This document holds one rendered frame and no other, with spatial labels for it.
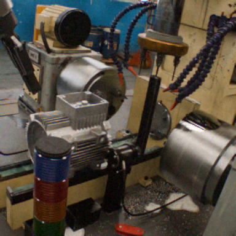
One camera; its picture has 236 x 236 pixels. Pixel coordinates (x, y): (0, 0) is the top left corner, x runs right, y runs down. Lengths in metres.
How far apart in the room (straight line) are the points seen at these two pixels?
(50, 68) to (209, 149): 0.79
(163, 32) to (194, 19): 0.23
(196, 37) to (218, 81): 0.20
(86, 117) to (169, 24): 0.41
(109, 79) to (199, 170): 0.57
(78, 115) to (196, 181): 0.37
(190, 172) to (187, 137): 0.10
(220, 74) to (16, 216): 0.84
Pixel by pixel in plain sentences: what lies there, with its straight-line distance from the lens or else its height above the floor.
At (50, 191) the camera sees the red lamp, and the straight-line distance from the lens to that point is 0.48.
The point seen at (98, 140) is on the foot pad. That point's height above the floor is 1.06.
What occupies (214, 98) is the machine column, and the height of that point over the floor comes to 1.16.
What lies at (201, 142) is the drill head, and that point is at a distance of 0.80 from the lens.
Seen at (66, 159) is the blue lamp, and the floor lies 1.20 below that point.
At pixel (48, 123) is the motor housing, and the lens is 0.79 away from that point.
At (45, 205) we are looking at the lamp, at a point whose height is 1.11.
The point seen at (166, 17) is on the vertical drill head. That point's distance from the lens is 0.97.
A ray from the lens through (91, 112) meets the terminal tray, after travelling 0.83.
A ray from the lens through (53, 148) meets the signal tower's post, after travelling 0.45.
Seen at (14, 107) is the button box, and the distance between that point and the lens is 0.99.
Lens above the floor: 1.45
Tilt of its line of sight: 23 degrees down
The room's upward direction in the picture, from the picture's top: 10 degrees clockwise
